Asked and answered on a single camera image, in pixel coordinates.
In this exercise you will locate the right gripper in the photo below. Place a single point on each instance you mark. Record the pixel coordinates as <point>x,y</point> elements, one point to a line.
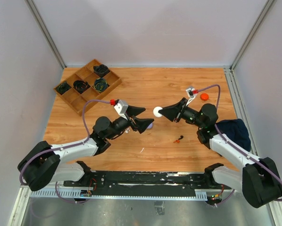
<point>173,112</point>

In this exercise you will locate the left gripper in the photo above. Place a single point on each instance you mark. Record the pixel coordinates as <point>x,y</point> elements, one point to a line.
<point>141,124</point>

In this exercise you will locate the white charging case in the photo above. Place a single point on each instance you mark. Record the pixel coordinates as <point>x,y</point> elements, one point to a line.
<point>156,111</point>

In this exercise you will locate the purple earbud charging case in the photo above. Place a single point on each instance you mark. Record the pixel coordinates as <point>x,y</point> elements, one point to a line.
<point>150,126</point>

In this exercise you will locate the orange charging case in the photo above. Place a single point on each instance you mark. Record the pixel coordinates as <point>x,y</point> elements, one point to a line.
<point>204,97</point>

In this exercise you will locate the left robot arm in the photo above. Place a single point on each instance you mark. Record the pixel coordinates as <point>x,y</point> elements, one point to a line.
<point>46,163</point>

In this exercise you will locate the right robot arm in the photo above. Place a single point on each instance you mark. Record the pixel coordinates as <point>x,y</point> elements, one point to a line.
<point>257,178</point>

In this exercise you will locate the black yellow rolled item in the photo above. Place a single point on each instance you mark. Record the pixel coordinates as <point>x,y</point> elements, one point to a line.
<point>100,85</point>

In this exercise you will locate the wooden compartment tray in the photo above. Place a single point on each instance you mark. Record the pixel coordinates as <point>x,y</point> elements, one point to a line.
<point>93,81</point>

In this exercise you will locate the black rolled item top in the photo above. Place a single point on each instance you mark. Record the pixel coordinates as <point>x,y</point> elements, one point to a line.
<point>101,70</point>

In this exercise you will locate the black red rolled item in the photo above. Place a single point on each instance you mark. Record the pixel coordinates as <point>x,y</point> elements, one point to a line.
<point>80,86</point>

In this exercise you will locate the dark blue cloth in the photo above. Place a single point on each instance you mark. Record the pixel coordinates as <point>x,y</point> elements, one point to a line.
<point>236,131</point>

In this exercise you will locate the black green rolled item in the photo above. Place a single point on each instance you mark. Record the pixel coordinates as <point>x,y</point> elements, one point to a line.
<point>63,87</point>

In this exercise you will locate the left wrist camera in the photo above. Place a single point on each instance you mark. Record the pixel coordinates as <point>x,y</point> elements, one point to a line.
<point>121,108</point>

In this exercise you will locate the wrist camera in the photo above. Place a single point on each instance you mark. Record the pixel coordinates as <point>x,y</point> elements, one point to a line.
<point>190,94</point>
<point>121,108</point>

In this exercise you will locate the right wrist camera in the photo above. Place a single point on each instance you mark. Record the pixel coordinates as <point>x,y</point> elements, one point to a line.
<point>190,94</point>

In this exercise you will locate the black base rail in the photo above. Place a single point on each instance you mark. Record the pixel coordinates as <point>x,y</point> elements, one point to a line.
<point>143,184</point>

